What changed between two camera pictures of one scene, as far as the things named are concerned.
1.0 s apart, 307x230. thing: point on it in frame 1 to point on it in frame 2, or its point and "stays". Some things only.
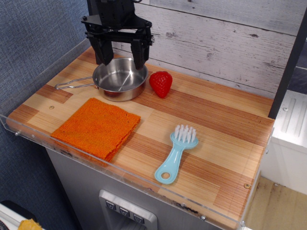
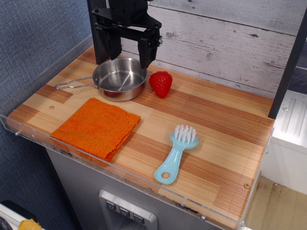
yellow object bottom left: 29,224 stays
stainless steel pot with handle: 118,81 stays
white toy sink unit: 285,163 stays
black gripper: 116,18 to 130,17
